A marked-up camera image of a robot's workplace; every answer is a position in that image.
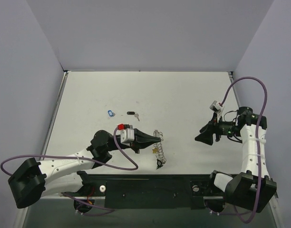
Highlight metal keyring disc with rings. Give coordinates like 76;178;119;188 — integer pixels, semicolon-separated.
153;129;166;165

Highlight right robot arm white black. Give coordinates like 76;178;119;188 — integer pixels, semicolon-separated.
195;107;277;213

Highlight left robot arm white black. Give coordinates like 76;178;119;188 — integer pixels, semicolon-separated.
8;125;162;209

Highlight black tag on keyring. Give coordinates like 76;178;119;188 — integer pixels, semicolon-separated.
156;160;163;169

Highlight black tag key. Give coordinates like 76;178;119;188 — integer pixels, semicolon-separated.
126;111;140;122

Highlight blue tag key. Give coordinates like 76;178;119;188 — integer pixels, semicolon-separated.
107;110;115;119

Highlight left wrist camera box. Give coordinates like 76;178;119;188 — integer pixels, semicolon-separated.
117;123;135;144

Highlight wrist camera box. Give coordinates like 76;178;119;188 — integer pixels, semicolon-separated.
117;123;135;144
209;100;224;122

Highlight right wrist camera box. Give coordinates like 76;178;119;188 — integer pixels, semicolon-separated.
209;100;224;122

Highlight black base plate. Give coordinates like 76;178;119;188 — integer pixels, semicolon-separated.
66;171;226;212

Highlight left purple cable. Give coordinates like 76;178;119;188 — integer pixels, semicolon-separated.
0;127;139;216

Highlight purple cable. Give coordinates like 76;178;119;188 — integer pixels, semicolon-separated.
0;127;139;216
216;76;268;224

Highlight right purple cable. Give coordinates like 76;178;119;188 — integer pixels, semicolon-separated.
216;76;268;224

